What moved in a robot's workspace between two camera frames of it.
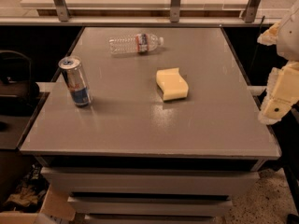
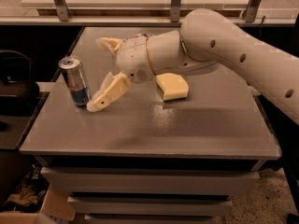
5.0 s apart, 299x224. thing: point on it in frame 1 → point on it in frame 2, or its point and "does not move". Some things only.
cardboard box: [56, 208] does not move
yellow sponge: [172, 84] does not move
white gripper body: [290, 37] → [133, 59]
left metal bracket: [60, 3] does not move
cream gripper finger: [281, 92] → [111, 88]
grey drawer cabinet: [149, 189] does not move
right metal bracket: [250, 10] does not move
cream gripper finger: [269, 36] → [113, 44]
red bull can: [76, 80] does not move
